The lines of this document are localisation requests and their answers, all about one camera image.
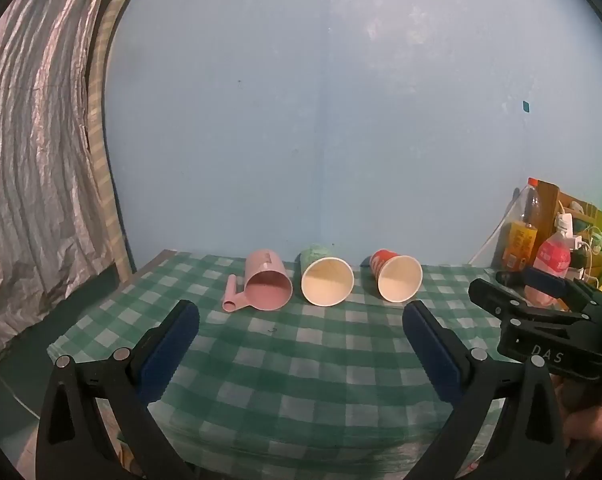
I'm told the white cable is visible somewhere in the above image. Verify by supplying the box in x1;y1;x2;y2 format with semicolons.
468;187;522;266

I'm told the green checked tablecloth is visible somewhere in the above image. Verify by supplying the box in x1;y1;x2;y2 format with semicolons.
47;249;512;477

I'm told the person's right hand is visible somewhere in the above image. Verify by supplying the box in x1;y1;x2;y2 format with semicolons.
551;372;602;462

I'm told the pink plastic cup with handle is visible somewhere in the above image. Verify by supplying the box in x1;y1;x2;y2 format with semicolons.
222;248;294;314

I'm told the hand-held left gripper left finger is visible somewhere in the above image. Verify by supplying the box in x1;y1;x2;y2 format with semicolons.
35;300;200;480

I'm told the white charger plug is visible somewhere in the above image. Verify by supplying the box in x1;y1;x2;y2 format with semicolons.
573;230;602;257

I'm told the checked fabric strip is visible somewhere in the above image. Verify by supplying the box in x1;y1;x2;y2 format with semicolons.
83;0;152;277

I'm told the red paper cup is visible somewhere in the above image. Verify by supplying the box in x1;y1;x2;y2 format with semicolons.
369;249;424;304

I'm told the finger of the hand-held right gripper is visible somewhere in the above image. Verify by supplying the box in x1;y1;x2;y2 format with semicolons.
468;277;588;324
496;266;602;312

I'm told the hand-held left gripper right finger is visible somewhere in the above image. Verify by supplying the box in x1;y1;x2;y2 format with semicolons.
402;300;568;480

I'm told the silver crinkled curtain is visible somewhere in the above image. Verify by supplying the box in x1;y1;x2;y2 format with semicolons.
0;0;128;382

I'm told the white-capped red label bottle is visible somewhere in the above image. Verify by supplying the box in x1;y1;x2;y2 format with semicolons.
523;213;574;309

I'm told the wooden rack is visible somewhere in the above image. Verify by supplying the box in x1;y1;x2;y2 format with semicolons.
535;180;602;282

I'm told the green paper cup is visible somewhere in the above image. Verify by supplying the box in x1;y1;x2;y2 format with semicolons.
295;243;355;307

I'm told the orange-capped yellow label bottle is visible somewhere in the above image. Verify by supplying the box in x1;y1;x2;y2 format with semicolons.
501;177;540;274

